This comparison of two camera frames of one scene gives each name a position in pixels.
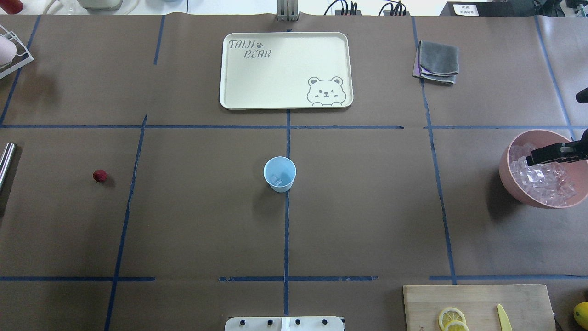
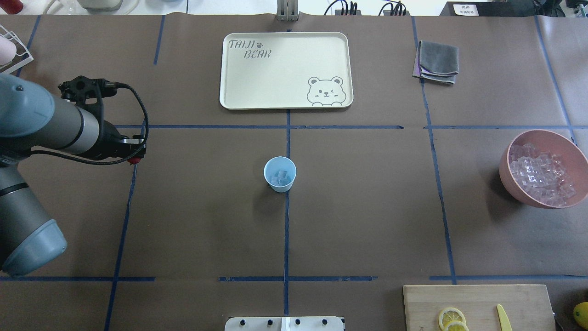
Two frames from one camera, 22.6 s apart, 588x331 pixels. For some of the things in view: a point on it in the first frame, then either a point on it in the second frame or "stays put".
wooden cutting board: x=486 y=307 stays put
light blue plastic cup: x=279 y=172 stays put
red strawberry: x=99 y=175 to x=134 y=160
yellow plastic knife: x=503 y=320 stays put
